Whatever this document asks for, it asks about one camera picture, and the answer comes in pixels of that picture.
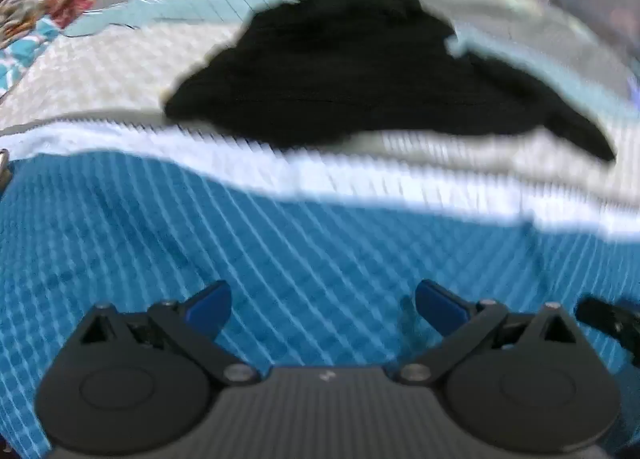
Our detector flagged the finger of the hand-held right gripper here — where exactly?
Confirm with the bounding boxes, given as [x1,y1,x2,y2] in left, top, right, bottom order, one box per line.
[575,294,640,368]

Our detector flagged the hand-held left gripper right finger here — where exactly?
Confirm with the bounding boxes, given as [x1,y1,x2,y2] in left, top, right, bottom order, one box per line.
[396,279,577,385]

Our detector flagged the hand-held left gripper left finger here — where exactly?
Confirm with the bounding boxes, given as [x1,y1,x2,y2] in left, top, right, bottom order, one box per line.
[75,280,262,386]

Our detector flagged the black pants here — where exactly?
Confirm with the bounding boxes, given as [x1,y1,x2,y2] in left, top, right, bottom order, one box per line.
[162,0,617,163]

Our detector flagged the teal white patterned cloth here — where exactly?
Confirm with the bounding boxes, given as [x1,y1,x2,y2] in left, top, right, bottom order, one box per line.
[0,18,62,96]

